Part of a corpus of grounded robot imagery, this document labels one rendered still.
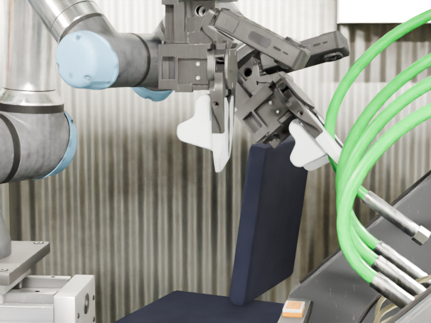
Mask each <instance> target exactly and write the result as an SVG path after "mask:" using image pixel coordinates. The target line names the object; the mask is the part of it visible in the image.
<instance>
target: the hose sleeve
mask: <svg viewBox="0 0 431 323"><path fill-rule="evenodd" d="M362 202H363V203H364V204H366V205H367V206H368V207H369V208H371V209H372V210H373V211H375V212H377V213H378V214H379V215H381V216H382V217H383V218H385V219H386V220H388V221H389V222H390V223H392V224H393V225H395V226H396V227H397V228H398V229H400V230H402V231H403V232H404V233H406V234H407V235H409V236H410V237H413V236H414V235H415V234H416V233H417V232H418V230H419V226H418V225H417V224H416V223H414V222H413V221H412V220H410V219H409V218H407V217H406V216H404V215H403V214H402V213H400V212H399V211H398V210H396V209H395V208H393V207H392V206H391V205H390V204H388V203H386V202H385V201H384V200H383V199H381V198H379V196H377V195H375V194H374V193H373V192H371V191H368V192H367V194H366V195H365V196H364V198H363V199H362Z"/></svg>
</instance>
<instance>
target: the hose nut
mask: <svg viewBox="0 0 431 323"><path fill-rule="evenodd" d="M429 235H430V232H429V231H428V230H427V229H425V228H424V227H423V226H420V227H419V230H418V232H417V233H416V234H415V235H414V236H413V237H412V238H411V240H413V241H414V242H415V243H417V244H418V245H420V246H421V245H423V244H424V243H425V242H426V241H427V240H428V237H429Z"/></svg>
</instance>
